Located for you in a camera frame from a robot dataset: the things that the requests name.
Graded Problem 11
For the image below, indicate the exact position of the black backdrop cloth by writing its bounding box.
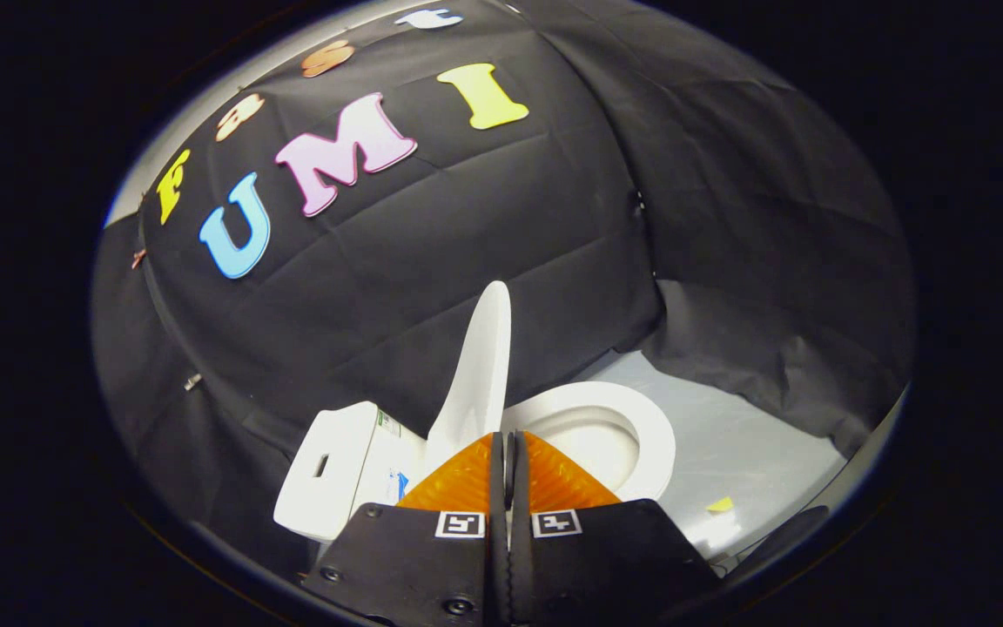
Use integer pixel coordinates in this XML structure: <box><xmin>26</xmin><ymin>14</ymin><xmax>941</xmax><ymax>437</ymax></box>
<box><xmin>91</xmin><ymin>0</ymin><xmax>916</xmax><ymax>576</ymax></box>

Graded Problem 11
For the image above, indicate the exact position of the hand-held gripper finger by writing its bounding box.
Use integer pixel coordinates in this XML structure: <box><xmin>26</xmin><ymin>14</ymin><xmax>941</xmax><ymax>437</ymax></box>
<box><xmin>508</xmin><ymin>431</ymin><xmax>722</xmax><ymax>627</ymax></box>
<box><xmin>301</xmin><ymin>431</ymin><xmax>511</xmax><ymax>627</ymax></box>

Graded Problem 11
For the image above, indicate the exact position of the white toilet tank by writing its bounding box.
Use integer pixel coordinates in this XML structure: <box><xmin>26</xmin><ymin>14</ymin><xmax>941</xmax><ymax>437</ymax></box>
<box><xmin>273</xmin><ymin>401</ymin><xmax>428</xmax><ymax>545</ymax></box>

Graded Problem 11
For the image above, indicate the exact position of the white toilet bowl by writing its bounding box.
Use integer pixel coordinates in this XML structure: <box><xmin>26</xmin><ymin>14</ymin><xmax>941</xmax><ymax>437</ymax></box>
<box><xmin>536</xmin><ymin>408</ymin><xmax>643</xmax><ymax>499</ymax></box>

